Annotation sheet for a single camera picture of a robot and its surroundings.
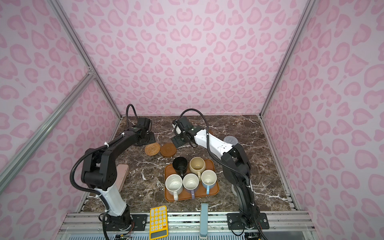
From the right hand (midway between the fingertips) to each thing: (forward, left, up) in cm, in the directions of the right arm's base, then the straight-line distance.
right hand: (180, 137), depth 91 cm
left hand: (+2, +20, -4) cm, 20 cm away
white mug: (-25, +2, -12) cm, 28 cm away
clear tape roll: (-27, -31, -12) cm, 42 cm away
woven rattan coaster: (-1, +20, -13) cm, 24 cm away
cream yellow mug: (-13, -10, -11) cm, 20 cm away
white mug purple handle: (-23, -7, -12) cm, 27 cm away
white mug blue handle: (-21, -17, -11) cm, 29 cm away
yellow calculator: (-43, +7, -11) cm, 45 cm away
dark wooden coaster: (-1, +10, -13) cm, 16 cm away
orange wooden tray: (-29, -13, -12) cm, 34 cm away
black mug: (-14, 0, -10) cm, 17 cm away
